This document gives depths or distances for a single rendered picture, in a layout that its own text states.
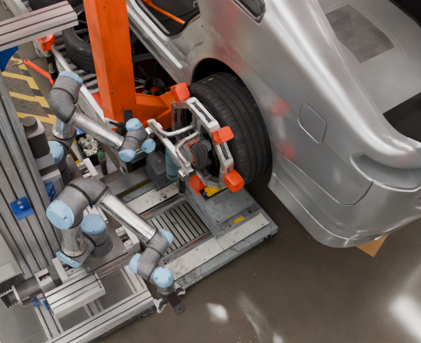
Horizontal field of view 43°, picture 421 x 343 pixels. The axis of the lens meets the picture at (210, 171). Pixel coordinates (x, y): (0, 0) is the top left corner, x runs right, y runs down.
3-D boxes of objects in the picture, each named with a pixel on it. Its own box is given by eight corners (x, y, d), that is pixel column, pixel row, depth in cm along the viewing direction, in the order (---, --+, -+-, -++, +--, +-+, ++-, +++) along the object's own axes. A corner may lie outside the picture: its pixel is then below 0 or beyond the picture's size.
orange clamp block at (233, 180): (234, 175, 297) (243, 187, 293) (222, 182, 294) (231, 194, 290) (235, 169, 291) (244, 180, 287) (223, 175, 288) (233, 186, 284)
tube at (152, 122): (196, 130, 294) (196, 117, 285) (166, 144, 287) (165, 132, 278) (178, 109, 302) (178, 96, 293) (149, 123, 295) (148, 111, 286)
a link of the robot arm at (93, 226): (112, 231, 262) (110, 217, 251) (96, 252, 255) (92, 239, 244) (92, 220, 265) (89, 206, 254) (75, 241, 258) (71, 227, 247)
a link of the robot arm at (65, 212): (97, 250, 256) (90, 193, 210) (77, 274, 248) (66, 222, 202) (76, 237, 258) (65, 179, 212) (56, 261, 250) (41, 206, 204)
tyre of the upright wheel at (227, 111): (283, 119, 273) (210, 48, 305) (246, 139, 264) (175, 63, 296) (269, 192, 325) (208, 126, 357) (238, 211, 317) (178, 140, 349)
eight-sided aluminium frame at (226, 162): (229, 200, 316) (237, 143, 271) (220, 205, 313) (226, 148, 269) (180, 139, 340) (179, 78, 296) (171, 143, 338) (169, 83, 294)
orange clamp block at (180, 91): (191, 96, 296) (185, 81, 294) (180, 102, 293) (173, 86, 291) (186, 96, 303) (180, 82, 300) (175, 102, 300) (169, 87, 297)
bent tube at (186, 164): (216, 154, 285) (217, 141, 276) (186, 169, 278) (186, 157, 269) (198, 132, 293) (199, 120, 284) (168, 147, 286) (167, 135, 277)
